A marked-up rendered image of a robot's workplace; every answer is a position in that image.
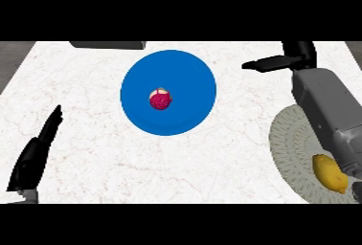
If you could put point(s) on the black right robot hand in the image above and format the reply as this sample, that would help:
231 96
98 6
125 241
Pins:
298 57

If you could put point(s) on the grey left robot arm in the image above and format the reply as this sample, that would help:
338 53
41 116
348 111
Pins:
29 197

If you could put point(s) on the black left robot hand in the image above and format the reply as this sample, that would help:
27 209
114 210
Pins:
33 159

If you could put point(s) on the blue oval placemat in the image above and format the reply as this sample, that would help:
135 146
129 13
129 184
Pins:
184 76

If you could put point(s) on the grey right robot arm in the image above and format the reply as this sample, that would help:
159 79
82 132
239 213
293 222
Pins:
333 118

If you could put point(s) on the grey patterned plate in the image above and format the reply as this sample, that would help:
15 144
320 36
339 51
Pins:
292 150

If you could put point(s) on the pink frosted cupcake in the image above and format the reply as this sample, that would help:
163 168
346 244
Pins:
160 100

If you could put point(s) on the yellow lemon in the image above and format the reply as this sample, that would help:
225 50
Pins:
329 173

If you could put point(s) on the dark grey appliance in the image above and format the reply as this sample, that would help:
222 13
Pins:
109 44

